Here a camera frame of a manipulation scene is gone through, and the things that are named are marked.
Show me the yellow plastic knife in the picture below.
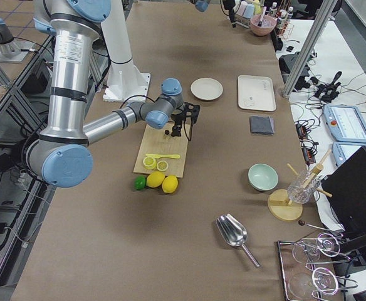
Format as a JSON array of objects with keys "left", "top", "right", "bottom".
[{"left": 145, "top": 153, "right": 180, "bottom": 159}]

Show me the green lime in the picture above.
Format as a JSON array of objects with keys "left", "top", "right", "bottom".
[{"left": 133, "top": 176, "right": 147, "bottom": 191}]

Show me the black monitor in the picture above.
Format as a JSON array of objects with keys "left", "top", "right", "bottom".
[{"left": 322, "top": 146, "right": 366, "bottom": 234}]

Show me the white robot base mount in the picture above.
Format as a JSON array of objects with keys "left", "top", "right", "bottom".
[{"left": 101, "top": 1, "right": 150, "bottom": 102}]

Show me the lemon slice upper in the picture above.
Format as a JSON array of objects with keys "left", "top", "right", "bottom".
[{"left": 142, "top": 156, "right": 157, "bottom": 169}]

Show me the wooden cup stand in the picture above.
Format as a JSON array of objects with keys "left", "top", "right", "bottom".
[{"left": 268, "top": 149, "right": 332, "bottom": 221}]

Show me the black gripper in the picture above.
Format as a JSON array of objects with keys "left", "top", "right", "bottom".
[
  {"left": 220, "top": 0, "right": 236, "bottom": 28},
  {"left": 170, "top": 102, "right": 200, "bottom": 137}
]

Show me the bamboo cutting board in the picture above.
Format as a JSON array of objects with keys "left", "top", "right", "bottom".
[{"left": 133, "top": 122, "right": 188, "bottom": 179}]

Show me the steel scoop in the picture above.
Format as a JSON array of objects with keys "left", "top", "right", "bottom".
[{"left": 216, "top": 213, "right": 261, "bottom": 268}]

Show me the pink bowl with ice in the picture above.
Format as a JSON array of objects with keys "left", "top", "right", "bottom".
[{"left": 250, "top": 14, "right": 276, "bottom": 36}]

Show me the clear glass cup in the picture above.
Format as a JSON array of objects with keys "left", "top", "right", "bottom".
[{"left": 288, "top": 170, "right": 321, "bottom": 204}]

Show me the blue teach pendant far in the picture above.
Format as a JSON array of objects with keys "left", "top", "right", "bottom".
[{"left": 323, "top": 104, "right": 366, "bottom": 144}]

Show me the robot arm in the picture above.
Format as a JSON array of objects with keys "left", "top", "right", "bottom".
[
  {"left": 26, "top": 1, "right": 200, "bottom": 187},
  {"left": 188, "top": 0, "right": 236, "bottom": 28}
]

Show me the blue teach pendant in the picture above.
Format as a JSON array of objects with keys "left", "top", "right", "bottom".
[
  {"left": 332, "top": 141, "right": 366, "bottom": 169},
  {"left": 323, "top": 104, "right": 366, "bottom": 144}
]

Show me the yellow lemon upper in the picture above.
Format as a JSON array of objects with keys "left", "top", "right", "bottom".
[{"left": 146, "top": 171, "right": 165, "bottom": 188}]

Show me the yellow lemon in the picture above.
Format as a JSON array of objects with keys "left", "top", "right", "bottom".
[
  {"left": 162, "top": 175, "right": 179, "bottom": 194},
  {"left": 146, "top": 171, "right": 165, "bottom": 188}
]

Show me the cream round plate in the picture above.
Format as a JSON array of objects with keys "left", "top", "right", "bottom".
[{"left": 191, "top": 78, "right": 223, "bottom": 101}]

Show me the lemon slice lower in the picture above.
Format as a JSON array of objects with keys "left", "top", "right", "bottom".
[{"left": 156, "top": 160, "right": 169, "bottom": 172}]

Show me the grey folded cloth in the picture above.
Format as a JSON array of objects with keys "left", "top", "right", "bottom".
[{"left": 249, "top": 115, "right": 275, "bottom": 135}]

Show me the cup rack with cups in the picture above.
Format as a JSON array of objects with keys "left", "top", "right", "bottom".
[{"left": 234, "top": 1, "right": 262, "bottom": 28}]

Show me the wire glass rack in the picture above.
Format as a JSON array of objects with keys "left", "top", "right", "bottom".
[{"left": 276, "top": 232, "right": 358, "bottom": 300}]

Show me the blue teach pendant near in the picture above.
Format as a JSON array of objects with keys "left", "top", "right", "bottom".
[{"left": 332, "top": 141, "right": 366, "bottom": 169}]

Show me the yellow lemon lower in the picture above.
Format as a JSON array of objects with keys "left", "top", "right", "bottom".
[{"left": 162, "top": 175, "right": 179, "bottom": 194}]

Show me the lemon slice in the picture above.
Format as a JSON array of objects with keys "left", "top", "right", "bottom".
[
  {"left": 156, "top": 160, "right": 169, "bottom": 172},
  {"left": 142, "top": 156, "right": 157, "bottom": 169}
]

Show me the mint green bowl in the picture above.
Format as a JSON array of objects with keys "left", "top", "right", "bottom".
[{"left": 248, "top": 164, "right": 278, "bottom": 192}]

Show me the aluminium frame post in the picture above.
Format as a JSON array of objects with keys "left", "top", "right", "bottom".
[{"left": 282, "top": 0, "right": 337, "bottom": 98}]

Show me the cream rabbit tray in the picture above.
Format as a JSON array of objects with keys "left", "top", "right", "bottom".
[{"left": 238, "top": 75, "right": 276, "bottom": 112}]

